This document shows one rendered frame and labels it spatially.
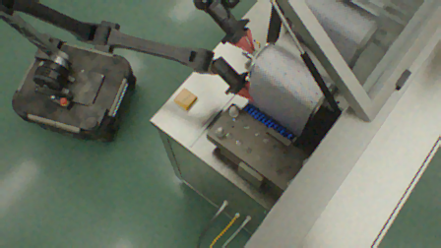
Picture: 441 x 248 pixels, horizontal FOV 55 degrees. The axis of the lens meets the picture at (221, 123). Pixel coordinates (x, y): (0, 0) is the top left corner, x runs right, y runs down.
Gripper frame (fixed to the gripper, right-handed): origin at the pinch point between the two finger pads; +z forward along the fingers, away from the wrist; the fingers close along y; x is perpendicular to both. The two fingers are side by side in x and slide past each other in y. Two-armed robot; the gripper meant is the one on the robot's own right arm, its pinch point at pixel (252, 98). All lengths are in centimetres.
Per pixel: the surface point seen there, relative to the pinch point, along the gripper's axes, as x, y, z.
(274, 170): 6.8, 16.2, 20.8
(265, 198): -3.2, 23.3, 29.4
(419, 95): 53, -13, 20
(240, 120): -3.6, 8.0, 2.6
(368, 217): 56, 24, 25
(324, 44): 73, 12, -17
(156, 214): -106, 50, 30
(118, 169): -124, 43, -1
